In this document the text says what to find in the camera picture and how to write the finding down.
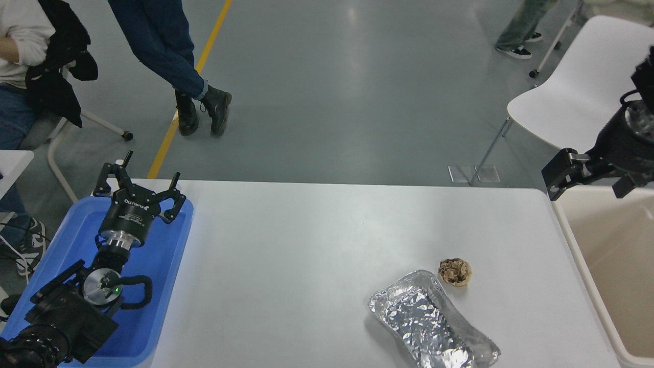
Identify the crumpled tan paper ball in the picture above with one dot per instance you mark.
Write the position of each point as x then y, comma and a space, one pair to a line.
454, 271

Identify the chair leg with caster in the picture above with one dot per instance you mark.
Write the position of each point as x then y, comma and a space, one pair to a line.
554, 43

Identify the large pale bin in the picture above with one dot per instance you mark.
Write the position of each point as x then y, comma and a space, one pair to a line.
613, 255

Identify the small white side table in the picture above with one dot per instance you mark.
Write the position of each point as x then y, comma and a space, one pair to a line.
13, 163

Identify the blue plastic tray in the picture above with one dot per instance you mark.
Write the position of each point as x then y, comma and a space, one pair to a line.
153, 266

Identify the clear floor plates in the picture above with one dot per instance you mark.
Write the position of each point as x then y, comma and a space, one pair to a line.
460, 174

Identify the walking person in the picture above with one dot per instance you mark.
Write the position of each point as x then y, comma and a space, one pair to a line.
526, 25

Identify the white plastic chair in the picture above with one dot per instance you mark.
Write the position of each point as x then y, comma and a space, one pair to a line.
577, 87

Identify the standing person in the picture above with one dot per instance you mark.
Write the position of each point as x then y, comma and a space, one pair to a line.
163, 46

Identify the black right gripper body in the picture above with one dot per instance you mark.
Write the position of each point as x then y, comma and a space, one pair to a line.
623, 151

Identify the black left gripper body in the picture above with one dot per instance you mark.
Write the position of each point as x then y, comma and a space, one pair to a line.
127, 217

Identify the crumpled foil tray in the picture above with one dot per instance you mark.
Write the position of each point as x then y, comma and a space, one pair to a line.
429, 322

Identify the grey metal chair frame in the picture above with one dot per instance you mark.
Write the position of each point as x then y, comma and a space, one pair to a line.
53, 153

